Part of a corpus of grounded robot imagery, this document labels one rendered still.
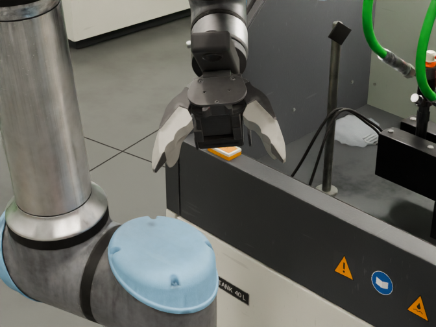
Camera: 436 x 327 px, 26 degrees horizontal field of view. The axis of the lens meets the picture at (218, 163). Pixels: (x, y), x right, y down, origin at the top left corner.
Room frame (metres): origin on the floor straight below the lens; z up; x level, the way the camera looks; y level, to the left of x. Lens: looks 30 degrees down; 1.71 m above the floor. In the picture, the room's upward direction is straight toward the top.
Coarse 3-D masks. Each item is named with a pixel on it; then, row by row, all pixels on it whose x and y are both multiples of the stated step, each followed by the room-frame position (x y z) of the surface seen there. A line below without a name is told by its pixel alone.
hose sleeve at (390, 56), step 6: (384, 48) 1.30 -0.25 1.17; (390, 54) 1.29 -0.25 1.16; (384, 60) 1.29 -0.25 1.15; (390, 60) 1.29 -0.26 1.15; (396, 60) 1.30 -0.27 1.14; (402, 60) 1.32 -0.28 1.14; (396, 66) 1.31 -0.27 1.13; (402, 66) 1.32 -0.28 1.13; (408, 66) 1.33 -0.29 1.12; (402, 72) 1.32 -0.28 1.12; (408, 72) 1.33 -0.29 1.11
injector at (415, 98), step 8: (432, 72) 1.37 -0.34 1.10; (432, 80) 1.37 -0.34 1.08; (432, 88) 1.37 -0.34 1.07; (416, 96) 1.36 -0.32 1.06; (416, 104) 1.36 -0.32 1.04; (424, 104) 1.37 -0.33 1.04; (432, 104) 1.38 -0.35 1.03; (424, 112) 1.37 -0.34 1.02; (424, 120) 1.37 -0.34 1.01; (416, 128) 1.38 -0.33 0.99; (424, 128) 1.37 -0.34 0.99; (424, 136) 1.37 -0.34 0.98
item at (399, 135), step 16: (400, 128) 1.42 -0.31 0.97; (432, 128) 1.40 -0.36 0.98; (384, 144) 1.37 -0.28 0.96; (400, 144) 1.35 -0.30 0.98; (416, 144) 1.34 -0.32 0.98; (432, 144) 1.34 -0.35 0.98; (384, 160) 1.37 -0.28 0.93; (400, 160) 1.35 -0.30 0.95; (416, 160) 1.33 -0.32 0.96; (432, 160) 1.31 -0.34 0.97; (384, 176) 1.37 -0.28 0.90; (400, 176) 1.34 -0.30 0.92; (416, 176) 1.32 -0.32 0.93; (432, 176) 1.30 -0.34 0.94; (416, 192) 1.32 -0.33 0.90; (432, 192) 1.30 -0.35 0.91; (432, 224) 1.30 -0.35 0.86
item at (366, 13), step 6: (366, 0) 1.26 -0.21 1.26; (372, 0) 1.26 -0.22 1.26; (366, 6) 1.25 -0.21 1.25; (366, 12) 1.25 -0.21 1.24; (366, 18) 1.25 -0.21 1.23; (366, 24) 1.26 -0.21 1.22; (366, 30) 1.26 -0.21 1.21; (372, 30) 1.26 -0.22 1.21; (366, 36) 1.26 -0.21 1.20; (372, 36) 1.26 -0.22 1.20; (372, 42) 1.26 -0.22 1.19; (372, 48) 1.27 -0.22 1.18; (378, 48) 1.27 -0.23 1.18; (378, 54) 1.28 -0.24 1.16; (384, 54) 1.28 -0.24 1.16
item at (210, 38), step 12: (192, 36) 1.02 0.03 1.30; (204, 36) 1.02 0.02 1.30; (216, 36) 1.02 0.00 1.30; (228, 36) 1.02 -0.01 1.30; (192, 48) 1.02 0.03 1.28; (204, 48) 1.01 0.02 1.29; (216, 48) 1.01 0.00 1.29; (228, 48) 1.01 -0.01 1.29; (204, 60) 1.04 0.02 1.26; (216, 60) 1.02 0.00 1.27; (228, 60) 1.04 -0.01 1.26
